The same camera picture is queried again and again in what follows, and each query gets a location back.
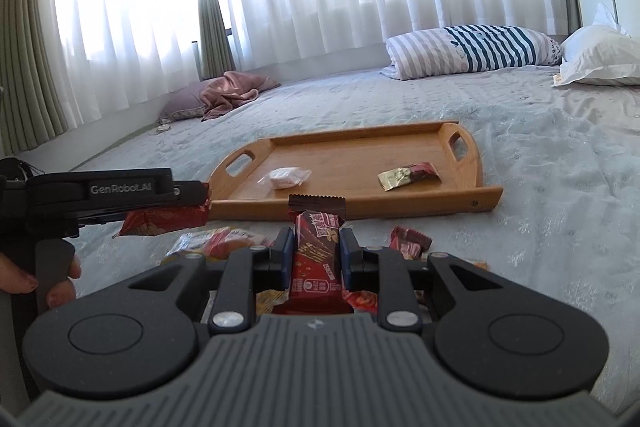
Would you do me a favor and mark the pink bread pack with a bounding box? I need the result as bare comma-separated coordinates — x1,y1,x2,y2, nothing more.
160,227,271,265

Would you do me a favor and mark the long red chocolate bar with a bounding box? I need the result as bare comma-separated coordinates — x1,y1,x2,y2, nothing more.
272,194,354,315

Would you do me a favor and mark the gold red candy bag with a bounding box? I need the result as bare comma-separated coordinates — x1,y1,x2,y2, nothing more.
378,161,439,192

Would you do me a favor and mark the white mochi cake pack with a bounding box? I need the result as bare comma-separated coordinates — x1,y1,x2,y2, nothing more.
258,167,311,190

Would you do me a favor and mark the red crinkled snack bag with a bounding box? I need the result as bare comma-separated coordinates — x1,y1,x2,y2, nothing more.
115,199,210,237

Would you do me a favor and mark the person's left hand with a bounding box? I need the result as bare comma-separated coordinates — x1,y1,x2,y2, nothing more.
0,250,83,310

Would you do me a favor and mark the green drape curtain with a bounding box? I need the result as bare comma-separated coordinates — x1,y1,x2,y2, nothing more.
1,0,67,154

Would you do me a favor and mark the wooden serving tray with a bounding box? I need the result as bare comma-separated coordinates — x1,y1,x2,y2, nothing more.
209,121,503,221

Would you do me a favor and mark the small trinket on bed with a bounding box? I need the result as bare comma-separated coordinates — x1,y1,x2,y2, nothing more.
151,119,171,134

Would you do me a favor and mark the mauve pillow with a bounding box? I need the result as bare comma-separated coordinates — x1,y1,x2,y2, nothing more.
158,81,207,122

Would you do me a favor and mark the pink blanket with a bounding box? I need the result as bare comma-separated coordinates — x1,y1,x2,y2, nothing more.
200,72,281,120

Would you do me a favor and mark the grey bedspread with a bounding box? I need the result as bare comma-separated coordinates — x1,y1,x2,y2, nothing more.
14,63,640,413

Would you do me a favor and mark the striped pillow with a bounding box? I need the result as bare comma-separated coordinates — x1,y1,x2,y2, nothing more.
382,24,562,81

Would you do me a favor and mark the white pillow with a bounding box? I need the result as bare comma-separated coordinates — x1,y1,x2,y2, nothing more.
552,3,640,88

